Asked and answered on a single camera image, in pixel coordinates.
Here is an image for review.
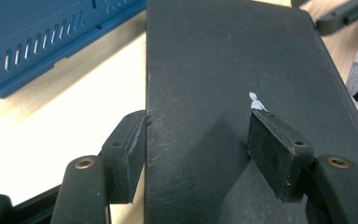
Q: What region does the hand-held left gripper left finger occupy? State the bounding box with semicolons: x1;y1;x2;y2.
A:
50;110;150;224

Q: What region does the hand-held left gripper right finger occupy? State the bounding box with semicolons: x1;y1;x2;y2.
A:
246;108;358;224

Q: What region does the blue plastic file rack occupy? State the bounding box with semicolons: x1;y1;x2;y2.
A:
0;0;147;100

